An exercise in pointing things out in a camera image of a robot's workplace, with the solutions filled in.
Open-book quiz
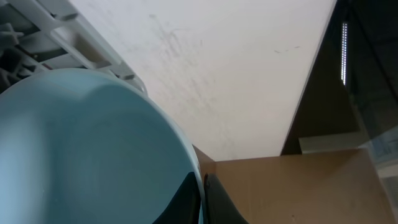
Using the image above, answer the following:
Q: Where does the brown cardboard box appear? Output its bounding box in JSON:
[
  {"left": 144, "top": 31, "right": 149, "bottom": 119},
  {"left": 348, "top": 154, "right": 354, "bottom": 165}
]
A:
[{"left": 195, "top": 149, "right": 396, "bottom": 224}]

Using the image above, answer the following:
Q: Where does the white LED light strip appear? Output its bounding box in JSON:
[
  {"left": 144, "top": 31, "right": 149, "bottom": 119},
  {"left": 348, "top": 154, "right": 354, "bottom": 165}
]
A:
[{"left": 341, "top": 22, "right": 348, "bottom": 85}]

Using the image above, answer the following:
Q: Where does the grey plastic dish rack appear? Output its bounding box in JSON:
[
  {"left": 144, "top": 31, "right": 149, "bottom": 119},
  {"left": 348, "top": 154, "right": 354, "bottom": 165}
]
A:
[{"left": 1, "top": 0, "right": 147, "bottom": 93}]

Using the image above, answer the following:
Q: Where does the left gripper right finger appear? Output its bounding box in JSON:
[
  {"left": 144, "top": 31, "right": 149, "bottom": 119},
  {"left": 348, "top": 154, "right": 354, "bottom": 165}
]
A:
[{"left": 204, "top": 174, "right": 248, "bottom": 224}]

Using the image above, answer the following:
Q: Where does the light blue bowl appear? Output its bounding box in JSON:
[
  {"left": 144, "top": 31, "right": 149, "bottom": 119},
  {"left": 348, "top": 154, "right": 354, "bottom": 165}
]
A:
[{"left": 1, "top": 68, "right": 205, "bottom": 223}]

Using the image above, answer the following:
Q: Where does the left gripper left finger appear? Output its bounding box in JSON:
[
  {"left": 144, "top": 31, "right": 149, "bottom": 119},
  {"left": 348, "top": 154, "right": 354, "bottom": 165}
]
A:
[{"left": 153, "top": 172, "right": 201, "bottom": 224}]

